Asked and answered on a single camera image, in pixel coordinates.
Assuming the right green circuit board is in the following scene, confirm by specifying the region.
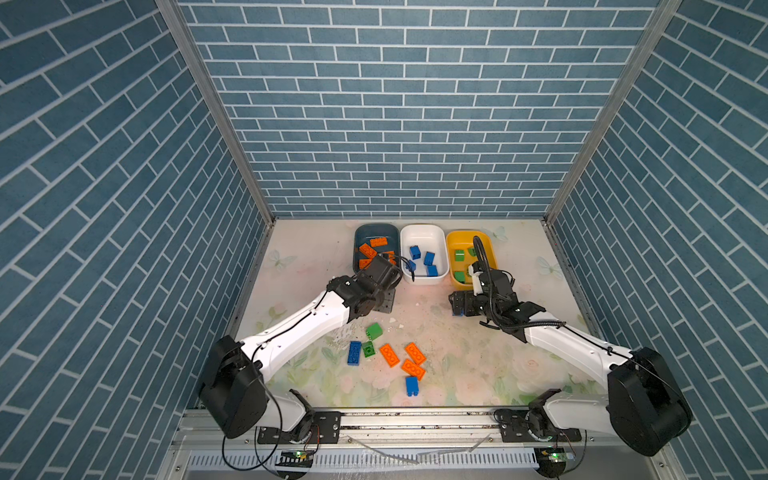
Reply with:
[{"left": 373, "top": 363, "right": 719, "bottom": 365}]
[{"left": 534, "top": 447, "right": 575, "bottom": 479}]

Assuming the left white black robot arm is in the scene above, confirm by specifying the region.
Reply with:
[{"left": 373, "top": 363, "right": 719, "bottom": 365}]
[{"left": 198, "top": 255, "right": 403, "bottom": 442}]

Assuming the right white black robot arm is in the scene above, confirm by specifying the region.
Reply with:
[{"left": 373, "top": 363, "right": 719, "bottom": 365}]
[{"left": 449, "top": 269, "right": 693, "bottom": 457}]

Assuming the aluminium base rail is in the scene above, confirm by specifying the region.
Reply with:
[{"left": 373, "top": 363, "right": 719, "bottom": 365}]
[{"left": 170, "top": 406, "right": 673, "bottom": 451}]

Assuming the blue lego bottom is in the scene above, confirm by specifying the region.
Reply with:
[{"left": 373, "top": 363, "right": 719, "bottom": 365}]
[{"left": 405, "top": 376, "right": 420, "bottom": 397}]

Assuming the yellow plastic bin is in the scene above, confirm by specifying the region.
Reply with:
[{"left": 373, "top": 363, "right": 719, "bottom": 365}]
[{"left": 446, "top": 230, "right": 497, "bottom": 290}]

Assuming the dark teal plastic bin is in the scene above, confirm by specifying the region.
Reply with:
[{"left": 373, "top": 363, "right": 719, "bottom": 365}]
[{"left": 353, "top": 223, "right": 400, "bottom": 273}]

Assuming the white plastic bin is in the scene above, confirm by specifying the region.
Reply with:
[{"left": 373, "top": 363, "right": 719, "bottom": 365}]
[{"left": 400, "top": 224, "right": 449, "bottom": 286}]

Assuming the green circuit board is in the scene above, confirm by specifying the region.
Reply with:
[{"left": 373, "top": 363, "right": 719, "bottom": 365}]
[
  {"left": 534, "top": 447, "right": 575, "bottom": 479},
  {"left": 275, "top": 451, "right": 315, "bottom": 470}
]

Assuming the orange lego brick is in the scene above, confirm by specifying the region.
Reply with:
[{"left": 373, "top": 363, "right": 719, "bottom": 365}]
[{"left": 358, "top": 243, "right": 378, "bottom": 259}]

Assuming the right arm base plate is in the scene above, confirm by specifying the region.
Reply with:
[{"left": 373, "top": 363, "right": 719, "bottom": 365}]
[{"left": 493, "top": 408, "right": 582, "bottom": 443}]

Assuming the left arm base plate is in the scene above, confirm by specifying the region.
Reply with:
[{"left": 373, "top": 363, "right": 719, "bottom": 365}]
[{"left": 256, "top": 410, "right": 342, "bottom": 445}]

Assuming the left green circuit board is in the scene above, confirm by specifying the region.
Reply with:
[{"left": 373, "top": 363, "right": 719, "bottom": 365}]
[{"left": 275, "top": 451, "right": 315, "bottom": 470}]

